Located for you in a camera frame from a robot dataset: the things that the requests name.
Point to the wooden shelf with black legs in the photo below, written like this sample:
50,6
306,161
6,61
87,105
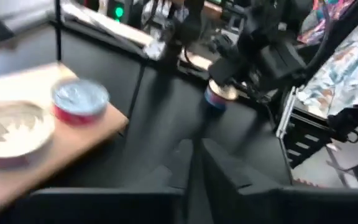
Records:
89,130

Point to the cream-topped blue label can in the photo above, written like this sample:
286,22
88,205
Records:
216,98

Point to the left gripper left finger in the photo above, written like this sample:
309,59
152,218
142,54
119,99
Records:
120,208

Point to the silver-topped red-label can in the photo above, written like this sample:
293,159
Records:
79,99

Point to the black metal table frame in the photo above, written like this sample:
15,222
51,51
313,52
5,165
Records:
306,137

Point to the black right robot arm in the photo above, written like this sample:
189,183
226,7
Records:
259,18

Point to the pale gold-topped can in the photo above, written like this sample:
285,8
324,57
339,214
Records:
11,130

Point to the silver metal bracket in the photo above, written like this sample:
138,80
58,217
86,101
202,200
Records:
286,113

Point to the colourful patterned panel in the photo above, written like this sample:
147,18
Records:
346,71

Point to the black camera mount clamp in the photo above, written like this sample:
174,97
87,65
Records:
346,121

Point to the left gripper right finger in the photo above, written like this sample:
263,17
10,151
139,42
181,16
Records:
259,205

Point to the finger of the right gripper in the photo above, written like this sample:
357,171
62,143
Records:
244,88
224,70

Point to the black device green light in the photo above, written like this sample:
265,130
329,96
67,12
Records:
119,12

